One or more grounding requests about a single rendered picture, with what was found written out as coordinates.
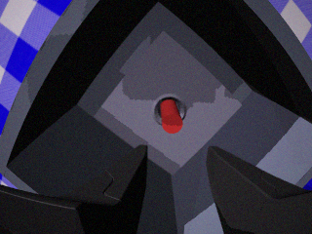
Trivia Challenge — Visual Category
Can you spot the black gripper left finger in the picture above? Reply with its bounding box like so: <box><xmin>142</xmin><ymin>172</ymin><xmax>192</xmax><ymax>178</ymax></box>
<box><xmin>0</xmin><ymin>144</ymin><xmax>147</xmax><ymax>234</ymax></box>

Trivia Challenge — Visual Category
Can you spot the red peg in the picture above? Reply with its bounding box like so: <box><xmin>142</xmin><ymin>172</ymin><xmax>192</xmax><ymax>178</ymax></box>
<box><xmin>160</xmin><ymin>99</ymin><xmax>183</xmax><ymax>134</ymax></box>

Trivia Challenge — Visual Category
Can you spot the grey open box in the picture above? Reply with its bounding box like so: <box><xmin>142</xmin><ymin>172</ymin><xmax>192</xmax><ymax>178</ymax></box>
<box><xmin>0</xmin><ymin>0</ymin><xmax>312</xmax><ymax>234</ymax></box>

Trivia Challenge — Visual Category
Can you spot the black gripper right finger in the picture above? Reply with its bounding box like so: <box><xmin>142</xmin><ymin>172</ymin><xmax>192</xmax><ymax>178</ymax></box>
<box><xmin>206</xmin><ymin>146</ymin><xmax>312</xmax><ymax>234</ymax></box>

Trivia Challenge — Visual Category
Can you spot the grey square plate with hole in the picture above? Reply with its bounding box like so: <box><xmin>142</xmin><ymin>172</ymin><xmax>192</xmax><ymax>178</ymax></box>
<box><xmin>94</xmin><ymin>30</ymin><xmax>242</xmax><ymax>175</ymax></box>

